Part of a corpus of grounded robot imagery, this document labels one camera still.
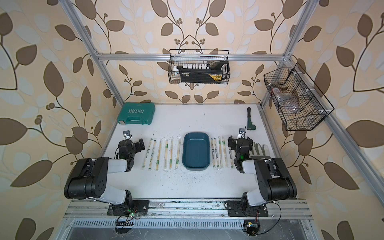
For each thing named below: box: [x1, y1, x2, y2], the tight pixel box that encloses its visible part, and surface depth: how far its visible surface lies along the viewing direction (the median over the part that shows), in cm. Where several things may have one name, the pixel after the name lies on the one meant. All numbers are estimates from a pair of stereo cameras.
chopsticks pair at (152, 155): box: [148, 139, 157, 171], surface depth 95 cm
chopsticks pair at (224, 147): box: [222, 137, 228, 168], surface depth 96 cm
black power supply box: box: [180, 68, 223, 83], surface depth 86 cm
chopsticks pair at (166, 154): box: [164, 139, 169, 171], surface depth 96 cm
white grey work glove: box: [250, 141, 271, 160], surface depth 96 cm
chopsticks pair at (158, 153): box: [155, 138, 162, 170], surface depth 96 cm
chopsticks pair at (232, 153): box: [228, 146, 236, 169], surface depth 95 cm
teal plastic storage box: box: [182, 132, 211, 171], surface depth 94 cm
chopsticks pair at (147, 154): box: [142, 138, 153, 170], surface depth 96 cm
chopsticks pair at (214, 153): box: [210, 137, 220, 168], surface depth 95 cm
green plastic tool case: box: [117, 102, 156, 125], surface depth 112 cm
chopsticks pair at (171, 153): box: [169, 138, 173, 169], surface depth 96 cm
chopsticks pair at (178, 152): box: [175, 136, 182, 169], surface depth 98 cm
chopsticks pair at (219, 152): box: [218, 136, 222, 169], surface depth 96 cm
